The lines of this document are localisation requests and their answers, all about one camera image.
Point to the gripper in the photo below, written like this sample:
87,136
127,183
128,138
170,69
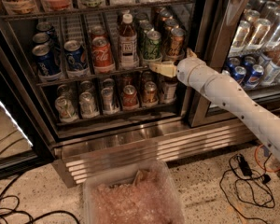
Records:
191,71

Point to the orange soda can front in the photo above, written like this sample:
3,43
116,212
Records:
176,41

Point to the orange soda can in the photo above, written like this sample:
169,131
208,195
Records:
169,24
176,41

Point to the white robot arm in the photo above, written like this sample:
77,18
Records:
226,93

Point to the tea bottle lower shelf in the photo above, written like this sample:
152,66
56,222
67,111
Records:
168,87

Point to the green soda can front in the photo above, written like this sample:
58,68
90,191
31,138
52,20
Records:
152,47

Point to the orange can lower shelf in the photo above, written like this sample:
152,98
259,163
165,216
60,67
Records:
149,96

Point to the red can lower shelf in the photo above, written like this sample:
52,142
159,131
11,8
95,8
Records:
129,98

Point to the brown tea bottle middle shelf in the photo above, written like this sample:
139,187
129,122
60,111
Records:
127,42

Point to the silver can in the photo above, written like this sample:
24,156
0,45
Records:
66,110
88,107
110,104

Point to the red cola can front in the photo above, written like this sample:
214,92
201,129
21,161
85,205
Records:
102,55

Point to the glass fridge door right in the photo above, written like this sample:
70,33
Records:
246,33

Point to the blue pepsi can centre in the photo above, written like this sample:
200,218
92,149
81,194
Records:
75,56

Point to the blue pepsi can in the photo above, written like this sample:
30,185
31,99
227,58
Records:
75,56
48,69

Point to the stainless fridge cabinet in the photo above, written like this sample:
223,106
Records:
189,125

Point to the silver can lower left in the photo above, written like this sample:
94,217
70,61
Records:
66,110

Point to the blue pepsi can left front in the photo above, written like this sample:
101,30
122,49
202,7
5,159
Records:
48,69

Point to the clear plastic bin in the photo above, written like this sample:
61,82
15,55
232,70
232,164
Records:
140,193

